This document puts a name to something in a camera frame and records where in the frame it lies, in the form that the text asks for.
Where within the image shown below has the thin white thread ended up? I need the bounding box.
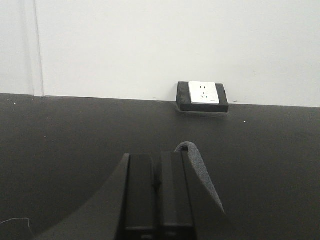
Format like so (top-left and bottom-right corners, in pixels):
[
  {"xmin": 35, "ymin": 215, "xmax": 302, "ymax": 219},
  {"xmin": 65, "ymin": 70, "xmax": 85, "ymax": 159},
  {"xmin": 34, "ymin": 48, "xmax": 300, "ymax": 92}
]
[{"xmin": 0, "ymin": 217, "xmax": 34, "ymax": 236}]

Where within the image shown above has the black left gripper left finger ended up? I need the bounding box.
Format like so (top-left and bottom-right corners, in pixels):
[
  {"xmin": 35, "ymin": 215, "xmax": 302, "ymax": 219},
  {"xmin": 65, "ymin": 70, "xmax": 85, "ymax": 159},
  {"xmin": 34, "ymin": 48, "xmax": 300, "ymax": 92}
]
[{"xmin": 37, "ymin": 153, "xmax": 159, "ymax": 240}]

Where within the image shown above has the black white power socket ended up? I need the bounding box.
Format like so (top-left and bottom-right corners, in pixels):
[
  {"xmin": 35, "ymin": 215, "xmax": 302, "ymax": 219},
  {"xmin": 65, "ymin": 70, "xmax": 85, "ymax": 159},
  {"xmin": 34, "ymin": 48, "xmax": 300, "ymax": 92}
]
[{"xmin": 176, "ymin": 81, "xmax": 229, "ymax": 113}]

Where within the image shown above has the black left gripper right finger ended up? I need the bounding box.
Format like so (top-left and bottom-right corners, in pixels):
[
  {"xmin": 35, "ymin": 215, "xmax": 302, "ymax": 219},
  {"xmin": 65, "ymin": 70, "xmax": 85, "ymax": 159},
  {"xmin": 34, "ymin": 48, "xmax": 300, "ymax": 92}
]
[{"xmin": 155, "ymin": 150, "xmax": 227, "ymax": 240}]

